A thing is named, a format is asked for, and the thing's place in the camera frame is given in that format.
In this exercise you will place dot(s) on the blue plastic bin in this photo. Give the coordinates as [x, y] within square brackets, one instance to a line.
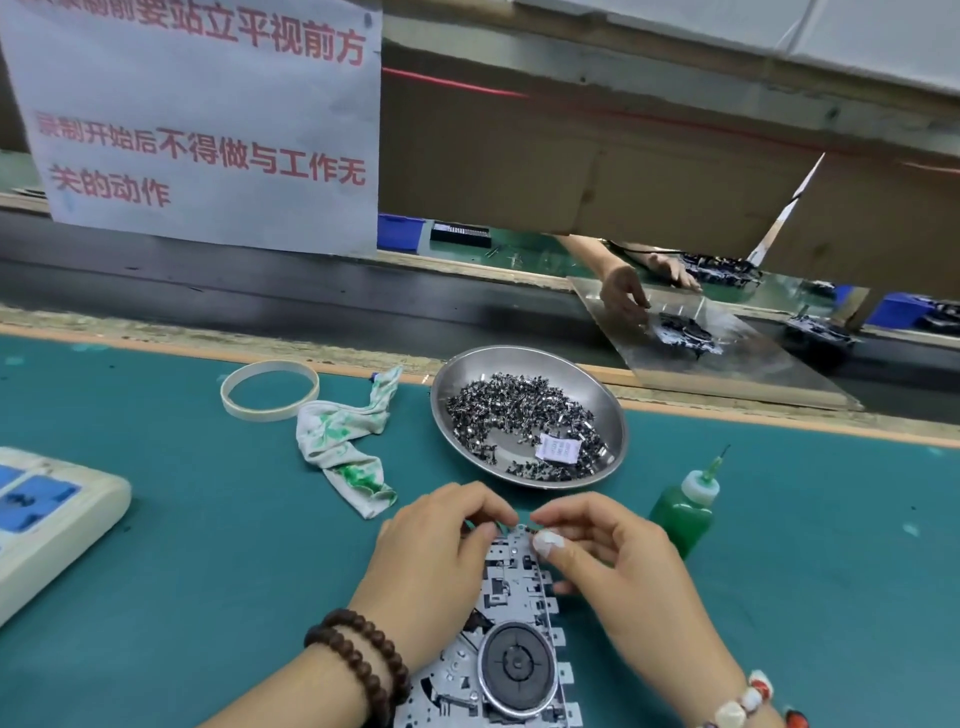
[900, 312]
[401, 233]

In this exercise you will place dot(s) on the finished mechanisms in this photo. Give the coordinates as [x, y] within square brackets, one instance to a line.
[723, 270]

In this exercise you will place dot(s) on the another person's forearm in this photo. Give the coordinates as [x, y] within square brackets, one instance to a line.
[588, 252]

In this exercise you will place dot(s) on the round metal bowl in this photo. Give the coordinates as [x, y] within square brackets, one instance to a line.
[465, 363]

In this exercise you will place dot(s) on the pile of small metal parts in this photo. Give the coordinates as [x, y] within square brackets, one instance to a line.
[503, 413]

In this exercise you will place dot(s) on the white paper sign red text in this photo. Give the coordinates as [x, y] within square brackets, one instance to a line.
[195, 120]

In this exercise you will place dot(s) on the white green-stained cloth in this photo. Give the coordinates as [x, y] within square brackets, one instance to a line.
[345, 443]

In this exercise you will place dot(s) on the green glue squeeze bottle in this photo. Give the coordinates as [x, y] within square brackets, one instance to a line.
[686, 518]

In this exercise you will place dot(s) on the brown cardboard panel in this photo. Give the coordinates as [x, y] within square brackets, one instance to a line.
[525, 165]

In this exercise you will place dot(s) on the person's right hand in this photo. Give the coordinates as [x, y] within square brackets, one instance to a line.
[645, 593]

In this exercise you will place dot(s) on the white blue power strip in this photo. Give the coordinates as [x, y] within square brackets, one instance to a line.
[53, 525]

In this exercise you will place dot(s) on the black flat box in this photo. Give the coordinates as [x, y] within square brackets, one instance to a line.
[461, 234]

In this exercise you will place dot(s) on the clear plastic sheet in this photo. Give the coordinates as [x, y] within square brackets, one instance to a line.
[780, 368]

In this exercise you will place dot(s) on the black conveyor belt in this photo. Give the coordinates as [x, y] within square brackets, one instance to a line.
[225, 278]

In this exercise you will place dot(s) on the wooden shelf beam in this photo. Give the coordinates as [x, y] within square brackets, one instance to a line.
[675, 75]

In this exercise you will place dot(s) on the person's left hand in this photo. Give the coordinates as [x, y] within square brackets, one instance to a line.
[428, 578]

